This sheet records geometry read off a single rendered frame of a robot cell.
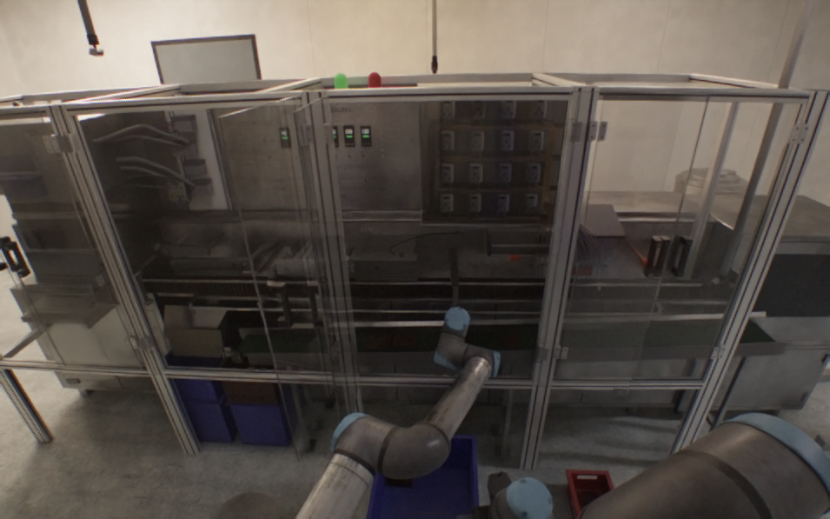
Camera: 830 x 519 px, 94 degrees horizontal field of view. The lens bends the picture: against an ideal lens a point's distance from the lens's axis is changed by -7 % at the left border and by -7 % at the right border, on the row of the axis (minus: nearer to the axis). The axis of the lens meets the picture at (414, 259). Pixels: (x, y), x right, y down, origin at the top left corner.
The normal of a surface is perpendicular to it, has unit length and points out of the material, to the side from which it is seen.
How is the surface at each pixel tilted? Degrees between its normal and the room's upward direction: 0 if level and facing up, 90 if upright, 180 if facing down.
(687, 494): 28
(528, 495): 20
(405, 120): 90
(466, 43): 90
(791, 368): 90
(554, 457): 0
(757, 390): 90
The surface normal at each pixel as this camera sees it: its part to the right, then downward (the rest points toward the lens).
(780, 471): 0.14, -0.66
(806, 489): 0.27, -0.34
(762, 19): -0.06, 0.46
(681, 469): -0.39, -0.92
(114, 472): -0.03, -0.89
